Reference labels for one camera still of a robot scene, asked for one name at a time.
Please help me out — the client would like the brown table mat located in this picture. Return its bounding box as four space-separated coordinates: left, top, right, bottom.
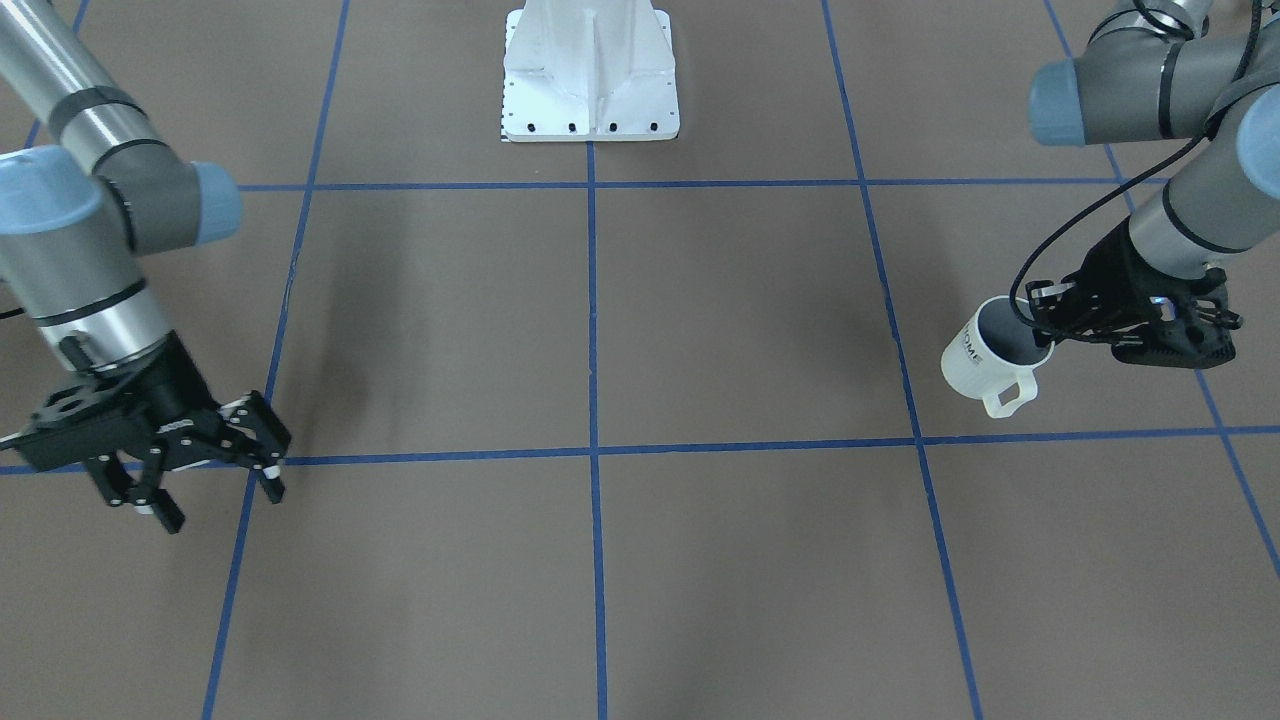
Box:
3 1 1277 719

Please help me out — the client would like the white ribbed plastic mug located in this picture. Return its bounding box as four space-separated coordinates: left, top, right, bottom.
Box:
940 296 1055 419

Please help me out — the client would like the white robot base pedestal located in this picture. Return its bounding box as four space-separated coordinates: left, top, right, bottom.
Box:
500 1 681 143

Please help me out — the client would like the right arm camera mount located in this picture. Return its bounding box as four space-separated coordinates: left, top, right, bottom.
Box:
3 380 131 471

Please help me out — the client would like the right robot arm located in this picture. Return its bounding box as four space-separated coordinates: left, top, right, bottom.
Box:
1 1 291 534

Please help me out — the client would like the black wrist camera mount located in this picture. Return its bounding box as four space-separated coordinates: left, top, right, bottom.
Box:
1110 290 1243 370

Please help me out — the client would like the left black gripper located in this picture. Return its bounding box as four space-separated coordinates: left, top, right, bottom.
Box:
1025 222 1211 346

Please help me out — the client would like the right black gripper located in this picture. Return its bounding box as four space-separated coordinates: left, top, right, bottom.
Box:
84 333 292 534

